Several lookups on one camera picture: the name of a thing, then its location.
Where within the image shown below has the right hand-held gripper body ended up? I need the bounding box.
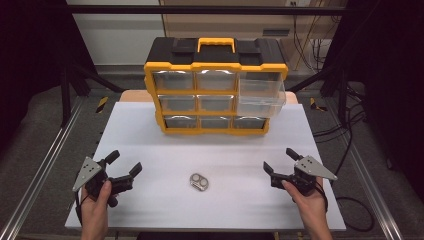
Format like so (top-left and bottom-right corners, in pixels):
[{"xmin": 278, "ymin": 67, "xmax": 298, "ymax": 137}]
[{"xmin": 270, "ymin": 155, "xmax": 338, "ymax": 197}]

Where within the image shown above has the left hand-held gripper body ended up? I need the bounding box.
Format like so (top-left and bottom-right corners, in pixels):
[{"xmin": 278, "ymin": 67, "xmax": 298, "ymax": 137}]
[{"xmin": 72, "ymin": 156, "xmax": 135, "ymax": 208}]

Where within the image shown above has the small oval metal part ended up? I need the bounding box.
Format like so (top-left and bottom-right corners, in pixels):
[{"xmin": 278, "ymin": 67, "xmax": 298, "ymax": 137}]
[{"xmin": 189, "ymin": 172, "xmax": 210, "ymax": 192}]

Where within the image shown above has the transparent plastic drawer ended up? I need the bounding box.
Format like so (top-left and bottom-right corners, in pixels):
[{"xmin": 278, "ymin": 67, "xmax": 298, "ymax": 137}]
[{"xmin": 237, "ymin": 78, "xmax": 287, "ymax": 118}]

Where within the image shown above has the yellow black drawer organizer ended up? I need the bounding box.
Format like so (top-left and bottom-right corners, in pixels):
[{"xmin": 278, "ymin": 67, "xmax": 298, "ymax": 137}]
[{"xmin": 143, "ymin": 37, "xmax": 289, "ymax": 136}]

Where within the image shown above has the person's right hand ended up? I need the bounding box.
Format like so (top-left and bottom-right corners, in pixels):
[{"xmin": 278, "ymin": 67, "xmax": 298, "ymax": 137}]
[{"xmin": 281, "ymin": 178, "xmax": 330, "ymax": 221}]

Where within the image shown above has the person's left hand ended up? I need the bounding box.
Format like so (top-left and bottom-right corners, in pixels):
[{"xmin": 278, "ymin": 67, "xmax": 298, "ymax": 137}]
[{"xmin": 80, "ymin": 180, "xmax": 113, "ymax": 219}]

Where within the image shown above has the yellow black hazard tape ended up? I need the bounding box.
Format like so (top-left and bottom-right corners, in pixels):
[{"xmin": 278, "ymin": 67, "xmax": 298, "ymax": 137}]
[
  {"xmin": 309, "ymin": 97, "xmax": 328, "ymax": 113},
  {"xmin": 95, "ymin": 96, "xmax": 110, "ymax": 114}
]

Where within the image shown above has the black metal stand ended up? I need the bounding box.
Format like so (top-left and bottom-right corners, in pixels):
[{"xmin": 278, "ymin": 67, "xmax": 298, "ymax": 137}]
[
  {"xmin": 59, "ymin": 63, "xmax": 125, "ymax": 128},
  {"xmin": 288, "ymin": 63, "xmax": 351, "ymax": 128}
]

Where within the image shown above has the grid of small clear drawers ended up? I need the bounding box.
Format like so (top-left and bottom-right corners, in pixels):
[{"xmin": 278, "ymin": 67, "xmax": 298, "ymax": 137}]
[{"xmin": 152, "ymin": 69, "xmax": 268, "ymax": 130}]

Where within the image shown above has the light wooden cabinet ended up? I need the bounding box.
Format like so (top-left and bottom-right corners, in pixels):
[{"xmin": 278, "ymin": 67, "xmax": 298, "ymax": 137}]
[{"xmin": 161, "ymin": 0, "xmax": 348, "ymax": 40}]

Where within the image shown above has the black horizontal crossbar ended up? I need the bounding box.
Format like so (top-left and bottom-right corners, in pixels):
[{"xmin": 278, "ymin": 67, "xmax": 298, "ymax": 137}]
[{"xmin": 66, "ymin": 4, "xmax": 351, "ymax": 16}]

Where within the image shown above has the right hand-held gripper cable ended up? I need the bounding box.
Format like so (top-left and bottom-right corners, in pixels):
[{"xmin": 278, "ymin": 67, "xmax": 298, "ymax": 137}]
[{"xmin": 314, "ymin": 181, "xmax": 330, "ymax": 214}]

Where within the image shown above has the hand-held gripper cable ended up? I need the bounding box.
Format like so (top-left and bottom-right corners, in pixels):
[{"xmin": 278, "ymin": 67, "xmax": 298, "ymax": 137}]
[
  {"xmin": 74, "ymin": 191, "xmax": 91, "ymax": 226},
  {"xmin": 314, "ymin": 181, "xmax": 330, "ymax": 214}
]

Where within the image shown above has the left hand-held gripper cable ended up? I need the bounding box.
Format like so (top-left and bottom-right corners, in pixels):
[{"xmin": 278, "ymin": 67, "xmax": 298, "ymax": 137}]
[{"xmin": 74, "ymin": 191, "xmax": 91, "ymax": 226}]

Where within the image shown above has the black floor cable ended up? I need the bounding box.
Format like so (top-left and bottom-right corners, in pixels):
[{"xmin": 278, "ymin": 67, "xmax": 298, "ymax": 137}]
[{"xmin": 312, "ymin": 83, "xmax": 376, "ymax": 233}]

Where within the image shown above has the aluminium frame rail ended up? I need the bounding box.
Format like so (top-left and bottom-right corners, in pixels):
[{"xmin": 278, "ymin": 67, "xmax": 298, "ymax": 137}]
[
  {"xmin": 0, "ymin": 99, "xmax": 85, "ymax": 240},
  {"xmin": 346, "ymin": 141, "xmax": 405, "ymax": 240}
]

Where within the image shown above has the bundle of hanging cables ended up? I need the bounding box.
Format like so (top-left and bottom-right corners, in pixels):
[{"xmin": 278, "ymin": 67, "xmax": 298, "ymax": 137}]
[{"xmin": 291, "ymin": 1, "xmax": 336, "ymax": 73}]

